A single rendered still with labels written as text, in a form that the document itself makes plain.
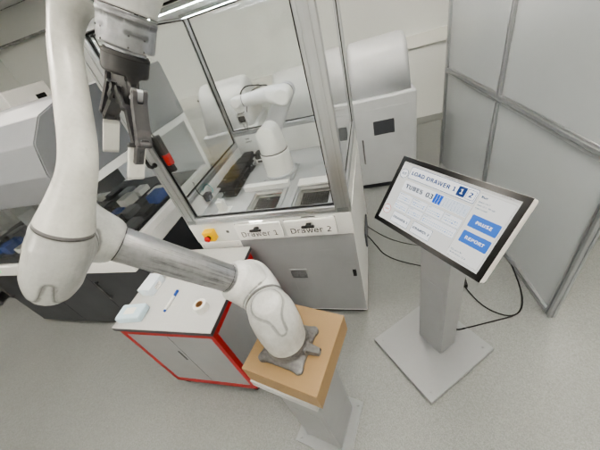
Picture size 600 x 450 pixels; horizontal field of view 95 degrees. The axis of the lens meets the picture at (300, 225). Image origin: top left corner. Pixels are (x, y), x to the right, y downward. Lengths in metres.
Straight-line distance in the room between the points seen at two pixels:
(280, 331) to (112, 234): 0.54
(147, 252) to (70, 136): 0.37
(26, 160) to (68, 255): 1.22
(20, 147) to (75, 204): 1.24
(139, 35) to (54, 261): 0.43
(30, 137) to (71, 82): 1.16
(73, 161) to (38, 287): 0.26
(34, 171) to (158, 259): 1.08
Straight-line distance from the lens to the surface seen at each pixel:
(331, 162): 1.30
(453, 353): 2.00
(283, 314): 0.90
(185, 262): 0.92
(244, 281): 1.01
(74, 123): 0.66
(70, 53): 0.72
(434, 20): 4.64
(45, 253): 0.69
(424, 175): 1.26
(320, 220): 1.48
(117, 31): 0.60
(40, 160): 1.80
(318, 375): 1.05
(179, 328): 1.56
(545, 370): 2.13
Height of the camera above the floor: 1.81
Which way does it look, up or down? 37 degrees down
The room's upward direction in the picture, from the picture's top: 18 degrees counter-clockwise
